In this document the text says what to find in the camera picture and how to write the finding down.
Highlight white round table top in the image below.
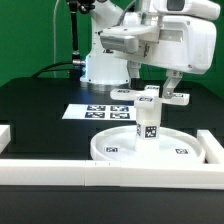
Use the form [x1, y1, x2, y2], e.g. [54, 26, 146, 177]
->
[90, 125, 205, 164]

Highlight white marker sheet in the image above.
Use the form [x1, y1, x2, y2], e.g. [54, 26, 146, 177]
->
[63, 104, 136, 121]

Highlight black cable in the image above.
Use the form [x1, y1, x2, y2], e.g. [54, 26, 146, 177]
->
[31, 59, 85, 79]

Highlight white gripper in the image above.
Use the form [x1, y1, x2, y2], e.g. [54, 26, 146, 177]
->
[109, 15, 218, 100]

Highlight black camera pole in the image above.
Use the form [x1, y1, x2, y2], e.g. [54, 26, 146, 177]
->
[66, 0, 95, 81]

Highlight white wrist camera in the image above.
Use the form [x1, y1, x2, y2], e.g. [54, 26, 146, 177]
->
[153, 0, 221, 20]

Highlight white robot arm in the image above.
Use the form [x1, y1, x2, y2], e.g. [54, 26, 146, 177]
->
[81, 0, 221, 98]

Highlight white U-shaped fence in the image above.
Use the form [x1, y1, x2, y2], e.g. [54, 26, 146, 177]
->
[0, 125, 224, 189]

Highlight white cross-shaped table base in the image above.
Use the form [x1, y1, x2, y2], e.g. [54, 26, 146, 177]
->
[110, 85, 190, 110]

